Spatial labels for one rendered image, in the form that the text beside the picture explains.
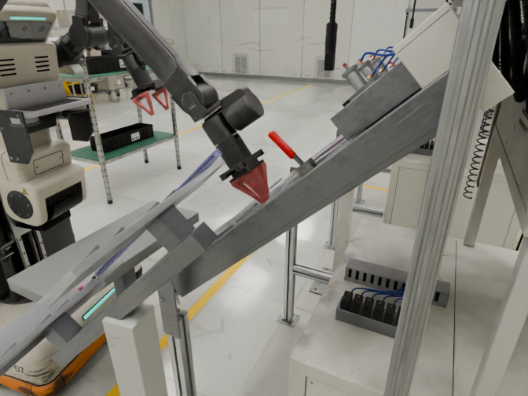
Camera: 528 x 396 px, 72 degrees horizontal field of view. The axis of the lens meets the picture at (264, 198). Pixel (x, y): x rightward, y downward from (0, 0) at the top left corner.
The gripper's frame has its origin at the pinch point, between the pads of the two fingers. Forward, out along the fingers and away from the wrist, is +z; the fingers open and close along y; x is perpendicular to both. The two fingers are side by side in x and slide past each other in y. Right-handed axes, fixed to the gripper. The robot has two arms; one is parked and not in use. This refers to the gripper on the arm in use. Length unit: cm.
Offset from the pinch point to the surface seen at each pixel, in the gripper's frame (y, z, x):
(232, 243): -10.4, 3.5, 5.3
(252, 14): 880, -308, 325
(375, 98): -6.5, -6.2, -31.2
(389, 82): -6.5, -7.1, -33.9
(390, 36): 873, -60, 71
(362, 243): 41, 35, 6
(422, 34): -8.5, -10.3, -40.5
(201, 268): -10.3, 5.6, 17.0
